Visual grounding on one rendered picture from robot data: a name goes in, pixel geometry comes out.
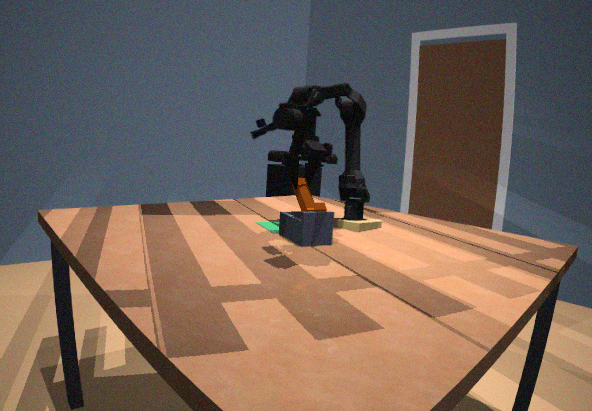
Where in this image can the orange l-shaped part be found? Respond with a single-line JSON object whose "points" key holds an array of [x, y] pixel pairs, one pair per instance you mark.
{"points": [[305, 199]]}

